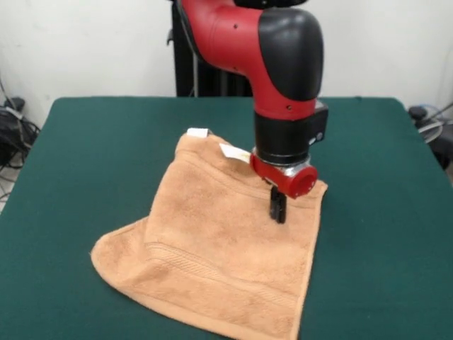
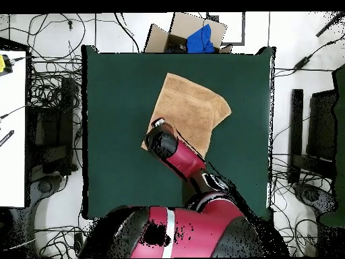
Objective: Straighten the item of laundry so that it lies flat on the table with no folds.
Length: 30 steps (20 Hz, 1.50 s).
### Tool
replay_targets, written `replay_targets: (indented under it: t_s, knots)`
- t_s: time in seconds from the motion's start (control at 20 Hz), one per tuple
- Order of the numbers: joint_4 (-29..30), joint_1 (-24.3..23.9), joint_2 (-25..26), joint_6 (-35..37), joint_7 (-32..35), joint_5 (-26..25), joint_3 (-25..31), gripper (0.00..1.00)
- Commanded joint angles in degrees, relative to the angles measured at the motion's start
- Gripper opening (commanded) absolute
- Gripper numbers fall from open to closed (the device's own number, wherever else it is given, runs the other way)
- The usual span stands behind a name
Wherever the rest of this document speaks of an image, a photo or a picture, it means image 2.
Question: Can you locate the black pedestal foot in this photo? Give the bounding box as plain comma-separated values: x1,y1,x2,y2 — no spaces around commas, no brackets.
30,174,64,195
292,182,338,214

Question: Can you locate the yellow and black tool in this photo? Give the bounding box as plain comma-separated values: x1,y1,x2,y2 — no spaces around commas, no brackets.
0,53,13,75

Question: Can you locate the black power adapter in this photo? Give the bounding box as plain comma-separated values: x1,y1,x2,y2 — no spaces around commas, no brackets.
292,55,311,71

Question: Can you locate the dark green table cloth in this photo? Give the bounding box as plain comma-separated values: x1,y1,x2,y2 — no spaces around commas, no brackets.
81,45,276,220

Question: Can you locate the peach terry towel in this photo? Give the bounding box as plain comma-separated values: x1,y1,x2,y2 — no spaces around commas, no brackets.
141,72,232,159

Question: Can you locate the grey rectangular frame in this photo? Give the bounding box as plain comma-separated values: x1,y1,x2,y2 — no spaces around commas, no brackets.
206,11,246,46

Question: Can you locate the white desk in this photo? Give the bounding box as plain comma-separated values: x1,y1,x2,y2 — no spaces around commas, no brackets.
0,49,27,208

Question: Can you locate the black upright bar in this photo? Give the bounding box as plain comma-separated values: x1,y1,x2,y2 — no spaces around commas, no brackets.
287,88,305,185

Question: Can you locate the black long rod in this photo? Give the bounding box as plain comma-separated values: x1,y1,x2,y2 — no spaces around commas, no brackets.
315,11,345,38

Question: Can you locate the brown cardboard box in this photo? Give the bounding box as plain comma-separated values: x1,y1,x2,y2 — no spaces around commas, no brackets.
144,11,233,54

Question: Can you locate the black flat panel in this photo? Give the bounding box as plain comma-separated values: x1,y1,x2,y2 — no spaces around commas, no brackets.
306,90,338,163

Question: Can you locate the black equipment case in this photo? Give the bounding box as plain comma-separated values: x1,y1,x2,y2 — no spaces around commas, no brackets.
28,77,79,177

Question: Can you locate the black cable tangle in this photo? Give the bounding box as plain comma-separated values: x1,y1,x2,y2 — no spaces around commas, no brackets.
26,13,84,109
34,218,95,259
269,154,320,258

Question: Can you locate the blue cloth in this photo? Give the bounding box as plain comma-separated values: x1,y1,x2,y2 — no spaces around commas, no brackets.
186,24,216,54

